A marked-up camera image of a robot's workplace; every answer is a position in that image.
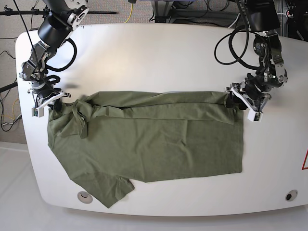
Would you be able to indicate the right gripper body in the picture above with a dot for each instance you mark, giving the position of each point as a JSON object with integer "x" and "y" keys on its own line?
{"x": 46, "y": 95}

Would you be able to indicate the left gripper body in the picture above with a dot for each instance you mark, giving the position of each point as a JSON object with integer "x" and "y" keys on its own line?
{"x": 250, "y": 95}

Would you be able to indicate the olive green T-shirt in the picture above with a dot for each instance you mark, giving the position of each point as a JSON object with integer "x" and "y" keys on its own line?
{"x": 107, "y": 140}

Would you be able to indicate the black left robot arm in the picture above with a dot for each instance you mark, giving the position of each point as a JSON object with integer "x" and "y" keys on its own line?
{"x": 260, "y": 19}

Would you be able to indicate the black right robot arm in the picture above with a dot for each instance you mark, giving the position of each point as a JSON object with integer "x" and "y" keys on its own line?
{"x": 35, "y": 69}

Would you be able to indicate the red triangle sticker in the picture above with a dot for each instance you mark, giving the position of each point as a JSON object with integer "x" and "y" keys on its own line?
{"x": 305, "y": 163}

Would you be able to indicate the black tripod stand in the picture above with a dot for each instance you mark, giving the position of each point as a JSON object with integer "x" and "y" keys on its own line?
{"x": 19, "y": 12}

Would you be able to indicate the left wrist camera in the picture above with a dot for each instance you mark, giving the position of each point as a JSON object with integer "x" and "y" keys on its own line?
{"x": 254, "y": 116}

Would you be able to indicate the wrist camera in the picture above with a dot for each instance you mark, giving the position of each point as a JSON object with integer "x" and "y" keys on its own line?
{"x": 37, "y": 111}
{"x": 254, "y": 116}

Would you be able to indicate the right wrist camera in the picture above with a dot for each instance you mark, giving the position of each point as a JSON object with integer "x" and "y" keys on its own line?
{"x": 37, "y": 111}

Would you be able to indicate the left table cable grommet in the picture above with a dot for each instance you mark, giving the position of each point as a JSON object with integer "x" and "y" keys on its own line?
{"x": 84, "y": 197}

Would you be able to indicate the table cable grommet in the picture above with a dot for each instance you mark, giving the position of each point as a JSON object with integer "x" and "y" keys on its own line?
{"x": 291, "y": 195}
{"x": 84, "y": 197}

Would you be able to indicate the right table cable grommet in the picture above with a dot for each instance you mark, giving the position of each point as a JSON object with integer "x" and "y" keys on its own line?
{"x": 291, "y": 195}

